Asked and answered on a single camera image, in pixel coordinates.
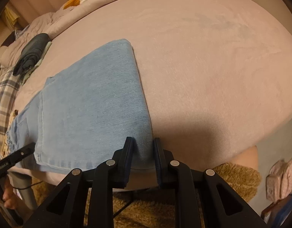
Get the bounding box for pink slippers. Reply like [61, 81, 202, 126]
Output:
[266, 159, 292, 203]

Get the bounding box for person left hand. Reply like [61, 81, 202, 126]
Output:
[0, 180, 18, 209]

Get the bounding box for folded dark denim jeans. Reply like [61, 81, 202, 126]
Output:
[13, 33, 51, 76]

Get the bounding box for blue plaid pillow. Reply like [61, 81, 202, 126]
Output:
[0, 67, 20, 158]

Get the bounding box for brown fuzzy rug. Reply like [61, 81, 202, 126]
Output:
[29, 162, 262, 228]

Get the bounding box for pink quilted comforter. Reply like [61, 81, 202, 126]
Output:
[0, 0, 246, 68]

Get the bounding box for folded light green cloth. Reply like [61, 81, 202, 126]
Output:
[19, 41, 52, 86]

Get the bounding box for light blue denim pants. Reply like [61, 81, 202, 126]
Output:
[6, 39, 154, 174]

